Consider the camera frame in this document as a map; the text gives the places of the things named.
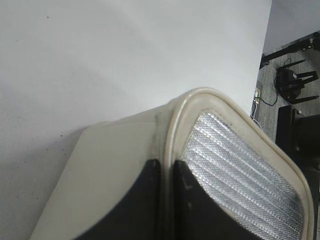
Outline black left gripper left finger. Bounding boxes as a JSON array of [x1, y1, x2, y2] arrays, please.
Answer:
[[77, 159, 161, 240]]

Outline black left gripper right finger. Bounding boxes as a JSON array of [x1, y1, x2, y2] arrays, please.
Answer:
[[172, 160, 253, 240]]

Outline cream insulated lunch bag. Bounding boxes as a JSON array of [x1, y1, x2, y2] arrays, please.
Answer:
[[31, 88, 316, 240]]

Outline black equipment stand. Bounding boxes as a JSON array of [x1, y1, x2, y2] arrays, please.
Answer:
[[275, 105, 320, 208]]

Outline black device with antennas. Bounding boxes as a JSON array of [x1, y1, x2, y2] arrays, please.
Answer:
[[274, 59, 320, 105]]

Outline thin floor cables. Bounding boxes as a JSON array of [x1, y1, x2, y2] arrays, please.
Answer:
[[249, 57, 293, 128]]

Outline black metal frame bar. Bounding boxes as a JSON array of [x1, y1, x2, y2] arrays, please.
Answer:
[[259, 31, 320, 69]]

